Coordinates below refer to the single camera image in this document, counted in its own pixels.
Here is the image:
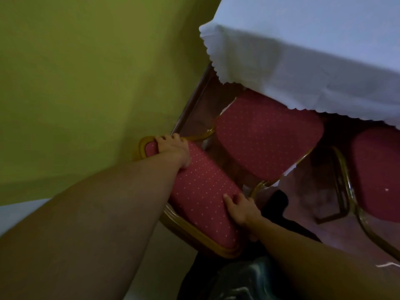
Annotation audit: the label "person's dark grey shirt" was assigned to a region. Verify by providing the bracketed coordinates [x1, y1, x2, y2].
[206, 255, 283, 300]

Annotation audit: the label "person's right hand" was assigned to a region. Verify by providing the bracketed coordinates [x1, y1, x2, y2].
[222, 193, 264, 229]

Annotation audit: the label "person's left forearm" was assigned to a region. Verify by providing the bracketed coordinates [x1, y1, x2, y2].
[0, 152, 188, 300]

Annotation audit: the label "person's left hand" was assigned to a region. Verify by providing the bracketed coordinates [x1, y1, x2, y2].
[155, 133, 193, 169]

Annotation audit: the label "person's right forearm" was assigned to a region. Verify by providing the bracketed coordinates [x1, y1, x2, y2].
[247, 215, 400, 300]

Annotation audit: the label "red dotted gold-framed chair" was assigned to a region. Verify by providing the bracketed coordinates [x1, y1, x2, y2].
[314, 126, 400, 263]
[137, 89, 325, 260]

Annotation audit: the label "white scalloped tablecloth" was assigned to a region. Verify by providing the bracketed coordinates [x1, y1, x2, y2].
[199, 0, 400, 130]

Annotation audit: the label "person's black trousers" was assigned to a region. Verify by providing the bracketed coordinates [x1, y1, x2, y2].
[176, 189, 322, 300]

